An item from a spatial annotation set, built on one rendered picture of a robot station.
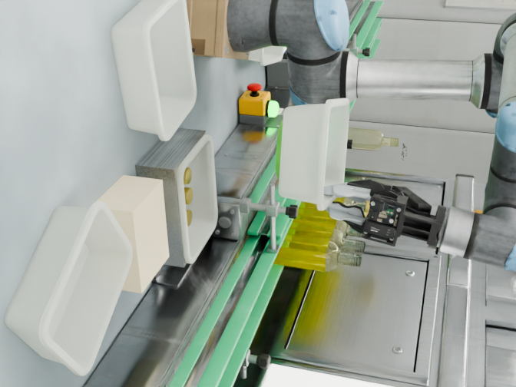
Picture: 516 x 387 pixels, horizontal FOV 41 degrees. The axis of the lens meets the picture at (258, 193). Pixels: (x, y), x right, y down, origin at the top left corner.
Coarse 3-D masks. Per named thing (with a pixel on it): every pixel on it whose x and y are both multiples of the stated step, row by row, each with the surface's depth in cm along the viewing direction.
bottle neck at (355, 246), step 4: (344, 240) 160; (348, 240) 160; (352, 240) 160; (356, 240) 159; (360, 240) 160; (344, 244) 159; (348, 244) 159; (352, 244) 159; (356, 244) 159; (360, 244) 159; (364, 244) 158; (344, 248) 160; (348, 248) 159; (352, 248) 159; (356, 248) 159; (360, 248) 158; (364, 248) 161; (360, 252) 159; (364, 252) 160
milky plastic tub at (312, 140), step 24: (288, 120) 106; (312, 120) 105; (336, 120) 124; (288, 144) 107; (312, 144) 105; (336, 144) 124; (288, 168) 107; (312, 168) 106; (336, 168) 125; (288, 192) 108; (312, 192) 106
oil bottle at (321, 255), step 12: (288, 240) 158; (300, 240) 157; (312, 240) 157; (324, 240) 157; (288, 252) 156; (300, 252) 155; (312, 252) 154; (324, 252) 153; (336, 252) 154; (276, 264) 159; (288, 264) 158; (300, 264) 157; (312, 264) 156; (324, 264) 155; (336, 264) 155
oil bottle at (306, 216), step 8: (304, 216) 166; (312, 216) 166; (320, 216) 166; (328, 216) 166; (312, 224) 164; (320, 224) 164; (328, 224) 163; (336, 224) 163; (344, 224) 163; (344, 232) 163
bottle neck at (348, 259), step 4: (340, 252) 155; (340, 256) 155; (344, 256) 154; (348, 256) 154; (352, 256) 154; (356, 256) 154; (360, 256) 154; (340, 260) 155; (344, 260) 154; (348, 260) 154; (352, 260) 154; (356, 260) 154; (360, 260) 154; (344, 264) 155; (348, 264) 154; (352, 264) 154; (356, 264) 154; (360, 264) 155
